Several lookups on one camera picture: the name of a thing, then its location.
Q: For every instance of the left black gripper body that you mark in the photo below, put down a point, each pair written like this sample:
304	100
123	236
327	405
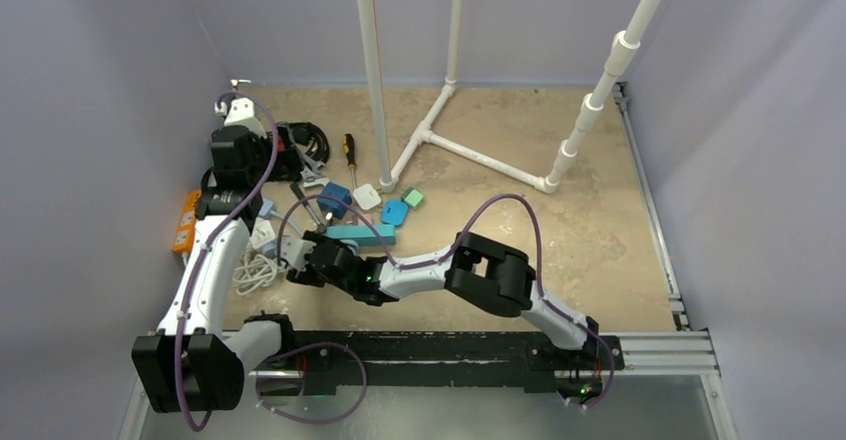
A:
285	161

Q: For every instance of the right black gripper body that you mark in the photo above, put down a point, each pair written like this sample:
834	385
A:
317	251

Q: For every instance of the white cube socket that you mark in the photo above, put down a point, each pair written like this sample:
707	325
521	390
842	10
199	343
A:
263	234

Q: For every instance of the white plug adapter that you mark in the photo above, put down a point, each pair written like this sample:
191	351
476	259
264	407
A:
367	197

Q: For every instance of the light blue plug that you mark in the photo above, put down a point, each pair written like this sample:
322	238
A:
394	212

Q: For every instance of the green plug adapter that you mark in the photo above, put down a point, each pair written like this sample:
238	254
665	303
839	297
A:
413	198

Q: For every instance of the blue cube socket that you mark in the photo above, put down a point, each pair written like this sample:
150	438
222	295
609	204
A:
334	199

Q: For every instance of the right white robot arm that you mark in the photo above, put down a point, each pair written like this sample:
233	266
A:
490	275

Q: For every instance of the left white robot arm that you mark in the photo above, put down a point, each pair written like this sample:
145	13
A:
186	364

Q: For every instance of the silver adjustable wrench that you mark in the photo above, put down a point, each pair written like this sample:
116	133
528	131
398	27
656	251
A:
311	173

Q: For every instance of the small claw hammer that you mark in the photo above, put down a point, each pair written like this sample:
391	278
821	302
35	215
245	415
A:
300	196

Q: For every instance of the teal rectangular box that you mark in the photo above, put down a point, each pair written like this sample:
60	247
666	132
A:
363	235

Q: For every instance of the light blue power strip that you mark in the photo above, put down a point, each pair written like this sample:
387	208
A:
268	210

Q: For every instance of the yellow black screwdriver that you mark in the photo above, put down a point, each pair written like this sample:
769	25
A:
350	155

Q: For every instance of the orange power strip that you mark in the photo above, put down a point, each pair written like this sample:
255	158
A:
185	232

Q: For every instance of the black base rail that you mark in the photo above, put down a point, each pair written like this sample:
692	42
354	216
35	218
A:
516	359

